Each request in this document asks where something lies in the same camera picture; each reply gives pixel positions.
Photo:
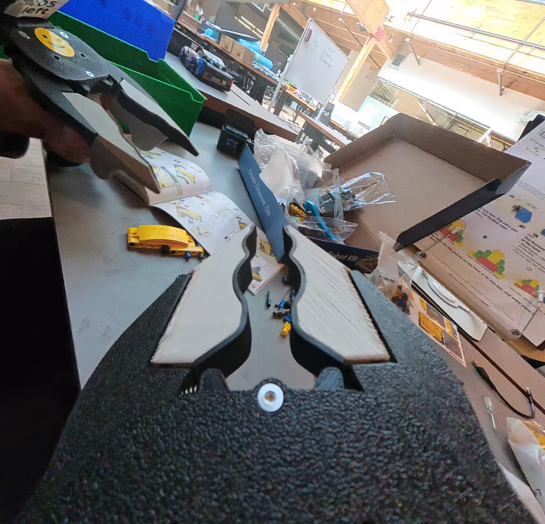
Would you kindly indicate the long grey table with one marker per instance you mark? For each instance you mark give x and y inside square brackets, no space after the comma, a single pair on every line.
[255,106]

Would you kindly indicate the white whiteboard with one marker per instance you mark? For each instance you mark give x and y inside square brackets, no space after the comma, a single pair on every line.
[317,60]

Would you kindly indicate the pile of mixed building pieces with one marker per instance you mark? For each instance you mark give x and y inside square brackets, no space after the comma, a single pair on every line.
[281,311]

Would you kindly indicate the printed building blocks sheet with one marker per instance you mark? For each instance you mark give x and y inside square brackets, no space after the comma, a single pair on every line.
[502,243]

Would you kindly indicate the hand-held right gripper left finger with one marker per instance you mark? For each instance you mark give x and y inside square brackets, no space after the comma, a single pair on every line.
[204,315]

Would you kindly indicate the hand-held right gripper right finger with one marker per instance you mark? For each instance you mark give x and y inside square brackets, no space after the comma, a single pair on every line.
[336,315]

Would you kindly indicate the black red tool bag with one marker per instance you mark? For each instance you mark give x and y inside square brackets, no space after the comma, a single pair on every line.
[208,68]

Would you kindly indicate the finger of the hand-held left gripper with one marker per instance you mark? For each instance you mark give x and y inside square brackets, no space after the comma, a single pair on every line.
[115,149]
[149,111]

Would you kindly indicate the building instruction booklet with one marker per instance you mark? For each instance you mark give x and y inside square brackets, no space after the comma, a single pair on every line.
[191,209]

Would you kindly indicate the yellow connector piece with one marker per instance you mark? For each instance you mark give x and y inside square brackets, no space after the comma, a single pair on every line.
[286,328]

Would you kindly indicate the small silver tool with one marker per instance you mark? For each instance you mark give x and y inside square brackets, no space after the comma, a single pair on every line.
[489,411]

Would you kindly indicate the small black device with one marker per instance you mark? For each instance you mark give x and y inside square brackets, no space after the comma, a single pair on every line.
[232,140]

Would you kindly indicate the blue curved plastic part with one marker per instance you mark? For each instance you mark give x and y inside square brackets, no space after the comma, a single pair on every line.
[317,217]

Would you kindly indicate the white paper sheet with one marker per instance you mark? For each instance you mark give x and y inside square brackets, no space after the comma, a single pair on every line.
[276,170]

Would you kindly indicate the grey desk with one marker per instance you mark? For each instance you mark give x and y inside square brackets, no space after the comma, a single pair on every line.
[119,285]

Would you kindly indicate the clear bag of kit parts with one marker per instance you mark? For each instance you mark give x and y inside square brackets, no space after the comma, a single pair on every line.
[353,192]

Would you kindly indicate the clear bag with yellow parts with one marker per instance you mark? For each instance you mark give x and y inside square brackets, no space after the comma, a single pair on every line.
[528,451]

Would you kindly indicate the blue kit box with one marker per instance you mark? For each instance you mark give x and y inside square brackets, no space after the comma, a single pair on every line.
[264,200]

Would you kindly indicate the person's left hand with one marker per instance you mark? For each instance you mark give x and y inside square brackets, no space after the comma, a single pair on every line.
[51,132]

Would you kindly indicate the cardboard box lid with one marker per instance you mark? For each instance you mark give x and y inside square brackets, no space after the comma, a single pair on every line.
[425,179]

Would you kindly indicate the small yellow picture leaflet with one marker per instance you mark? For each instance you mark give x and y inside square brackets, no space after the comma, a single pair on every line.
[438,328]

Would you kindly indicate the white moulded tray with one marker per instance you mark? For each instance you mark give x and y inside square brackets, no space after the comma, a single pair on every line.
[451,307]

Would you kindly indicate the person's black trousers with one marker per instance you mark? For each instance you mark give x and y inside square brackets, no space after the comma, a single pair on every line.
[30,319]

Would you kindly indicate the blue plastic bin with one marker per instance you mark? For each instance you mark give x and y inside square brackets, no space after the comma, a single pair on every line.
[119,13]

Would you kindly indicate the yellow beam assembly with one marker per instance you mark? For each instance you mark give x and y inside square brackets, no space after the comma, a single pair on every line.
[161,236]

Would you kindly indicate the green plastic bin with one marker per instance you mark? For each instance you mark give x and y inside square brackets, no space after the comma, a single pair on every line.
[170,94]

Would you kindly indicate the light grey ribbed axle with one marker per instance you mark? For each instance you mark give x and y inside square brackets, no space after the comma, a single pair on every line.
[282,297]

